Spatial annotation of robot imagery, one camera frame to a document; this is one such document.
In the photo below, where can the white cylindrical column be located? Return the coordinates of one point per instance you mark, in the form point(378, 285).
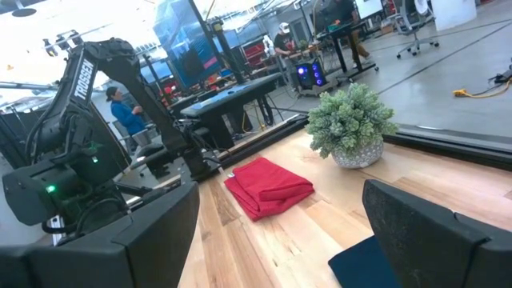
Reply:
point(452, 14)

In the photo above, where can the computer tower with purple lights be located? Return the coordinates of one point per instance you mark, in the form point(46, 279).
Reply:
point(310, 74)

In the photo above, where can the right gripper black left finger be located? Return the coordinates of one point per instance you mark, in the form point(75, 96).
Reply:
point(152, 248)

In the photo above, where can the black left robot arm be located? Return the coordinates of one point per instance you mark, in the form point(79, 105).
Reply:
point(82, 80)

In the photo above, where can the dark grey desk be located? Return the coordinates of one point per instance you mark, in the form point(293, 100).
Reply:
point(232, 96)

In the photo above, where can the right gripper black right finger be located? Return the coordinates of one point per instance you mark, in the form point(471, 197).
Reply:
point(424, 248)

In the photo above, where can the black aluminium table frame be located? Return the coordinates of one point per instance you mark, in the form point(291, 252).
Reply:
point(440, 146)

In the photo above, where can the grey office chair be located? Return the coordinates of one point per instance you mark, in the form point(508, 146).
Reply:
point(412, 20)

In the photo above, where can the green succulent in grey pot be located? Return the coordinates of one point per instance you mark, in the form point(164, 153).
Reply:
point(348, 120)

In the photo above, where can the red tool cabinet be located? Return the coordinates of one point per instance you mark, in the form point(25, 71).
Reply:
point(254, 52)

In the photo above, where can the folded red cloth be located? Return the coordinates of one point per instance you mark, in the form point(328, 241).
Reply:
point(268, 184)

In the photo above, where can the black standing desk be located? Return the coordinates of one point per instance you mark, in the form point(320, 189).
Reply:
point(344, 30)

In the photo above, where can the person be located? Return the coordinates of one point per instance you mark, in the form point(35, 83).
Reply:
point(342, 10)
point(285, 40)
point(126, 116)

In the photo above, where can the large computer monitor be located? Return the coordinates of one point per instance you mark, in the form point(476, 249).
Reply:
point(184, 44)

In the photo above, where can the folded navy blue cloth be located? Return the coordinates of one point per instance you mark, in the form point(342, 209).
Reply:
point(360, 268)

